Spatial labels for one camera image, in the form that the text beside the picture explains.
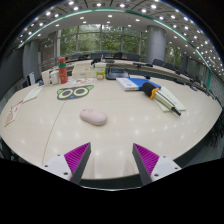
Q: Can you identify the pale paper sheet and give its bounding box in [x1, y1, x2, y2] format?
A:
[153, 87, 187, 113]

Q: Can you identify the group of ceiling lights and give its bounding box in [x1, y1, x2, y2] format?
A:
[19, 0, 224, 69]

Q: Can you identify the pink computer mouse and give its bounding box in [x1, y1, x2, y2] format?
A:
[79, 108, 108, 127]

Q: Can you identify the beige cardboard box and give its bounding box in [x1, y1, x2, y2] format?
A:
[71, 63, 98, 80]

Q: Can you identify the red bottle with green band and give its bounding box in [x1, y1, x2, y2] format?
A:
[57, 56, 69, 85]

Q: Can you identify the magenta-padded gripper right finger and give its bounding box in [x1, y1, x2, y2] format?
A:
[131, 143, 183, 186]

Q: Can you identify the group of dark office chairs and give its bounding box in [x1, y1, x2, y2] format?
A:
[71, 51, 208, 88]

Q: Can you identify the black microphone with orange ring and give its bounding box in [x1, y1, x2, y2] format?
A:
[141, 81, 183, 117]

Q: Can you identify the colourful sticker sheet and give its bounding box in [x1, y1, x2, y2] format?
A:
[66, 77, 94, 86]

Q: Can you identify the white paper cup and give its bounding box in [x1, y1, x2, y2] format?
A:
[41, 70, 51, 87]

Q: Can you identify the black conference microphone console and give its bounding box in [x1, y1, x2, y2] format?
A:
[105, 68, 130, 81]

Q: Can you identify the blue and white book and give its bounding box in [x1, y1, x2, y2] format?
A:
[115, 77, 162, 92]

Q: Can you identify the cat face mouse pad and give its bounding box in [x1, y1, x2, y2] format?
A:
[56, 84, 95, 101]

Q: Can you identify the red and white leaflet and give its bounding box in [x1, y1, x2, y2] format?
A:
[4, 99, 24, 128]

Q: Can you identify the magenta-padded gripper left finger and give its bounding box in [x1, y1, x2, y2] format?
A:
[41, 142, 92, 186]

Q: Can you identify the green printed cup with straw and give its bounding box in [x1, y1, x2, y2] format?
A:
[94, 62, 107, 81]

